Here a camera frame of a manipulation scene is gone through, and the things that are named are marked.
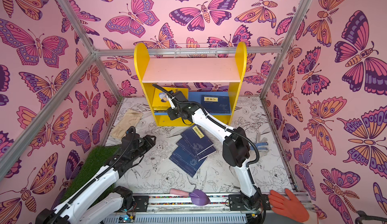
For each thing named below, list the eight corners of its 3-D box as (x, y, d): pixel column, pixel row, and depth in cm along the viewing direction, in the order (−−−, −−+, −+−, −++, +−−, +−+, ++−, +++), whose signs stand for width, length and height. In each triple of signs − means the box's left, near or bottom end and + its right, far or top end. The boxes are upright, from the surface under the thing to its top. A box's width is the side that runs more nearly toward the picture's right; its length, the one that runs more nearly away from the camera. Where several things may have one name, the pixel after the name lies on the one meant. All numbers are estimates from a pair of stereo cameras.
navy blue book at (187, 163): (167, 163, 89) (166, 161, 87) (178, 146, 96) (178, 144, 93) (195, 179, 83) (195, 177, 81) (205, 159, 90) (205, 157, 88)
